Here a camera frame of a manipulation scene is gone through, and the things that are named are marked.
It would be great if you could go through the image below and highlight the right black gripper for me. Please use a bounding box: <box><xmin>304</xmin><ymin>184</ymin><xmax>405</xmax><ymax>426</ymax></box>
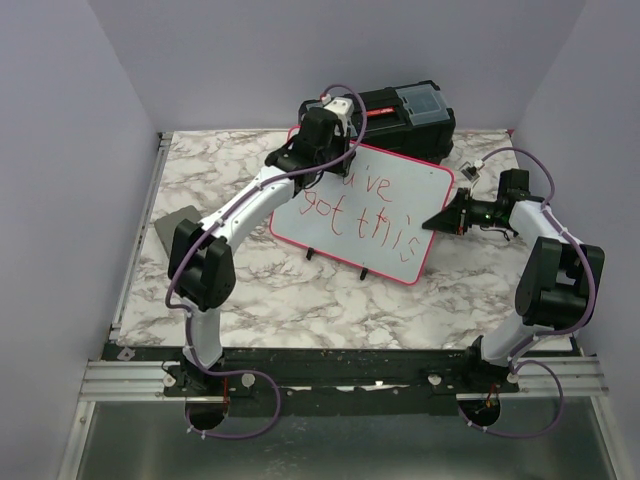
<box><xmin>422</xmin><ymin>188</ymin><xmax>506</xmax><ymax>235</ymax></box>

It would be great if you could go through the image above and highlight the pink framed whiteboard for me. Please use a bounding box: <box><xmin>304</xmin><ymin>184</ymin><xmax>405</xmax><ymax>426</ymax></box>
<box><xmin>270</xmin><ymin>144</ymin><xmax>455</xmax><ymax>285</ymax></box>

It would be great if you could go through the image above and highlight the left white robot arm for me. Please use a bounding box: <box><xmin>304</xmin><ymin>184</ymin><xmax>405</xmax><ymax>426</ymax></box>
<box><xmin>165</xmin><ymin>98</ymin><xmax>357</xmax><ymax>395</ymax></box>

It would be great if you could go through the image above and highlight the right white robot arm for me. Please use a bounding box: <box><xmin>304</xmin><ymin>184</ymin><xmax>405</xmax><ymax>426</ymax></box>
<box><xmin>422</xmin><ymin>169</ymin><xmax>605</xmax><ymax>392</ymax></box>

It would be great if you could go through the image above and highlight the black plastic toolbox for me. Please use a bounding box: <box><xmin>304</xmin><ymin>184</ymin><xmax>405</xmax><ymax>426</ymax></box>
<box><xmin>298</xmin><ymin>79</ymin><xmax>455</xmax><ymax>164</ymax></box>

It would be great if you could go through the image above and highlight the grey sponge block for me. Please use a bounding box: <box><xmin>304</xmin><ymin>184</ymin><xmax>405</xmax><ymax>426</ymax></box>
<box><xmin>154</xmin><ymin>205</ymin><xmax>201</xmax><ymax>257</ymax></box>

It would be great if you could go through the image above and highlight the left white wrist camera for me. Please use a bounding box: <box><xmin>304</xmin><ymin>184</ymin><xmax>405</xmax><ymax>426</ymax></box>
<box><xmin>321</xmin><ymin>95</ymin><xmax>354</xmax><ymax>131</ymax></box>

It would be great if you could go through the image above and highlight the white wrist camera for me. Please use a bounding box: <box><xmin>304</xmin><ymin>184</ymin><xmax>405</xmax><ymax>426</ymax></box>
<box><xmin>321</xmin><ymin>95</ymin><xmax>354</xmax><ymax>131</ymax></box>
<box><xmin>460</xmin><ymin>159</ymin><xmax>485</xmax><ymax>187</ymax></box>

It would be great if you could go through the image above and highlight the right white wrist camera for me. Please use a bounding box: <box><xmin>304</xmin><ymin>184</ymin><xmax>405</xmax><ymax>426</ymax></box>
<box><xmin>460</xmin><ymin>159</ymin><xmax>485</xmax><ymax>187</ymax></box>

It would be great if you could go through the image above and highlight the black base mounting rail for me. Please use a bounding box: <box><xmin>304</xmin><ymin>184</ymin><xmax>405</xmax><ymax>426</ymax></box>
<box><xmin>103</xmin><ymin>345</ymin><xmax>518</xmax><ymax>418</ymax></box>

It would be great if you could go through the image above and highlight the aluminium extrusion frame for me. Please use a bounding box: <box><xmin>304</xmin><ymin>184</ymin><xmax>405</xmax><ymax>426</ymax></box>
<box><xmin>57</xmin><ymin>131</ymin><xmax>173</xmax><ymax>479</ymax></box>

